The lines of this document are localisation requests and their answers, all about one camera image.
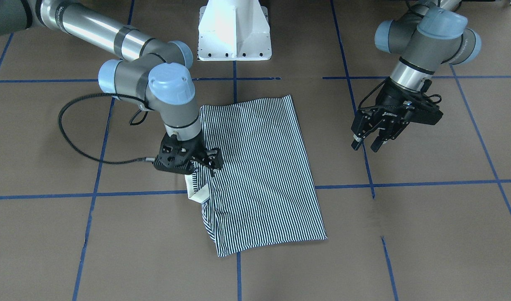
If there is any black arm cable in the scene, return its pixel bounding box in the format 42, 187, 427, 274
357, 79, 389, 115
58, 93, 160, 165

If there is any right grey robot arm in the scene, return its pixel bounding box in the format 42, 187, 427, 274
0, 0, 224, 175

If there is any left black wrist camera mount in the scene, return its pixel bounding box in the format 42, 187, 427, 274
404, 79, 443, 125

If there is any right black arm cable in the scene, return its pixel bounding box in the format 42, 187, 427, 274
58, 93, 160, 165

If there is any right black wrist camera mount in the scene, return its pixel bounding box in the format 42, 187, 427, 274
153, 135, 204, 175

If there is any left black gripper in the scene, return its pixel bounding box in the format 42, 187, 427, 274
351, 77, 420, 152

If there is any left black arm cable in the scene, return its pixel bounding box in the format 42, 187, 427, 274
357, 79, 389, 115

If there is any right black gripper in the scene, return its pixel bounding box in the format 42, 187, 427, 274
168, 132, 223, 177

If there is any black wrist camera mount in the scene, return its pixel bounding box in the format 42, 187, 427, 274
153, 135, 204, 175
404, 79, 443, 125

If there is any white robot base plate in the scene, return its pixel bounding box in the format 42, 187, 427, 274
197, 0, 272, 61

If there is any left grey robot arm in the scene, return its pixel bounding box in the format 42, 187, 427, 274
351, 0, 482, 152

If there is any striped polo shirt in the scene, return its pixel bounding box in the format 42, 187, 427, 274
186, 95, 327, 257

